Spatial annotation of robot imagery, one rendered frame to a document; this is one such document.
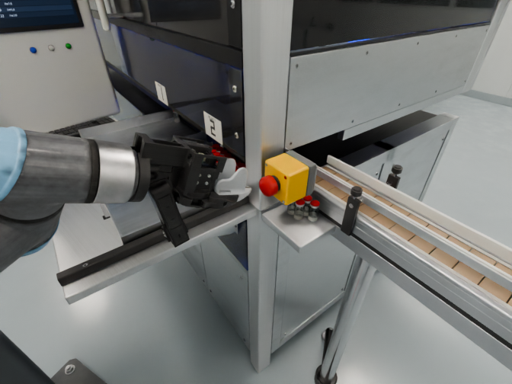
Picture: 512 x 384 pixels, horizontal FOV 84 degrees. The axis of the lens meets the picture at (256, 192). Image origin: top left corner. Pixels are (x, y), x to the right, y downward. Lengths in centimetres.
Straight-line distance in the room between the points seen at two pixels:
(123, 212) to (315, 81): 51
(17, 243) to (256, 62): 42
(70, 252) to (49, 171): 36
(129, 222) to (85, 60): 93
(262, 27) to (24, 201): 39
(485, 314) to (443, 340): 112
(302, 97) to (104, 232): 50
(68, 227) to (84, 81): 86
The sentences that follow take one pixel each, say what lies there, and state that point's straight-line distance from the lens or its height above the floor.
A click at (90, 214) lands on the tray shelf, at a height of 88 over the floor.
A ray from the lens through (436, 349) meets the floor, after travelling 165.
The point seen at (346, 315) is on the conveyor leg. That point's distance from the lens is 88.
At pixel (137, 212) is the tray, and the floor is 88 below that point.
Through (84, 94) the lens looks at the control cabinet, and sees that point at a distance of 149.
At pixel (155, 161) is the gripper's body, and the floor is 113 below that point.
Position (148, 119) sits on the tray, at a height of 90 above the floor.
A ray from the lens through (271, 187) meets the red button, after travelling 52.
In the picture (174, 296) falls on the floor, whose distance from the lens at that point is 162.
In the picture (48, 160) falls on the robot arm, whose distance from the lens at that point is 34.
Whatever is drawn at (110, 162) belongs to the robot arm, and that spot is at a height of 115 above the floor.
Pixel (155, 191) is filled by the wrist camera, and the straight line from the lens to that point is 39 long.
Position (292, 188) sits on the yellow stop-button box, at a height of 100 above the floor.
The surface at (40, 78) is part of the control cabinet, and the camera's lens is 144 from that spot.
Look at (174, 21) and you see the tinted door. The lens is 83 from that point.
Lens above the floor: 131
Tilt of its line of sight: 36 degrees down
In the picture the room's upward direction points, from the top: straight up
